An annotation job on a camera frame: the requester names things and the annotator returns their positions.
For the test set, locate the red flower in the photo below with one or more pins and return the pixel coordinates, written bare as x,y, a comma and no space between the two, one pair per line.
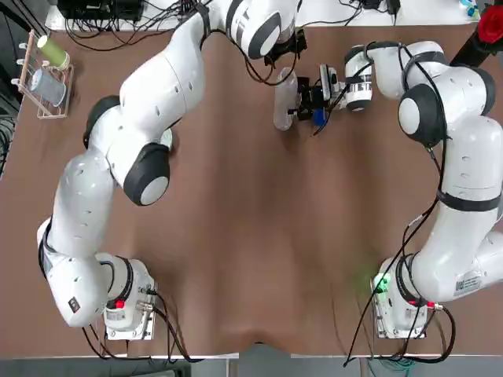
491,23

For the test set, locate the black electronics box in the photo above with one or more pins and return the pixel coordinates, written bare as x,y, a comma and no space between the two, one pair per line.
102,9

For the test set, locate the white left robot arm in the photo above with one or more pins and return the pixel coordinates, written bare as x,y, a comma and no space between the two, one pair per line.
157,86

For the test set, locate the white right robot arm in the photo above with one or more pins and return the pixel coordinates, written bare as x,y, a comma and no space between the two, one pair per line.
463,98

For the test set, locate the black vase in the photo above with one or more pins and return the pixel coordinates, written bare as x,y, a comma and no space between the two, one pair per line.
467,55

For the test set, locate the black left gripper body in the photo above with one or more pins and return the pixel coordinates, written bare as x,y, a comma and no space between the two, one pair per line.
296,41

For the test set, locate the aluminium frame post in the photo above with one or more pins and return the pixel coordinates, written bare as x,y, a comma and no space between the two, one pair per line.
263,361

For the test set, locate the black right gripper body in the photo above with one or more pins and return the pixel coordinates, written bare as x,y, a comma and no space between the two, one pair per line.
319,98

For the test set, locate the white blue small box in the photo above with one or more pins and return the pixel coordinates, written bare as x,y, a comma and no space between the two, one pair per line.
471,8

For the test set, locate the transparent plastic bottle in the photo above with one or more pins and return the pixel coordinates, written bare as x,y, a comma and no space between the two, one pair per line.
283,114

